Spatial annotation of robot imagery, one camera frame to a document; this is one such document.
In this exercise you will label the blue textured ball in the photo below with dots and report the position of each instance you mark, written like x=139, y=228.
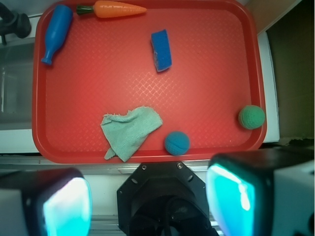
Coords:
x=177, y=143

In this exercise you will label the red plastic tray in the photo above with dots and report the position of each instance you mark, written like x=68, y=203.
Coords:
x=106, y=66

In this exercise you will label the grey sink basin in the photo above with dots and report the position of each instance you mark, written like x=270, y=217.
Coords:
x=16, y=67

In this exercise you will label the orange toy carrot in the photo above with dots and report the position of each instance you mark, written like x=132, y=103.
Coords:
x=110, y=9

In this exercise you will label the blue plastic toy bottle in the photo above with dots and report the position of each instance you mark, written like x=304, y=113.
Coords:
x=56, y=32

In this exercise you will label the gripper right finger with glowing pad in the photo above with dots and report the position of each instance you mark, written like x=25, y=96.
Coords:
x=264, y=192

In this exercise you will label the grey faucet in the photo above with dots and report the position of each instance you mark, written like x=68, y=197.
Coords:
x=13, y=23

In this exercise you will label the blue sponge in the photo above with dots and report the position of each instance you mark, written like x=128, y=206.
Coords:
x=161, y=50

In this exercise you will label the light green cloth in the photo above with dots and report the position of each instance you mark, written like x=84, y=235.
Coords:
x=126, y=133

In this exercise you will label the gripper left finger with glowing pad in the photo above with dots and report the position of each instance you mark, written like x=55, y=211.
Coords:
x=55, y=202

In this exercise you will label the green textured ball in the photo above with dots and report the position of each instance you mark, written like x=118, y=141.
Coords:
x=251, y=117

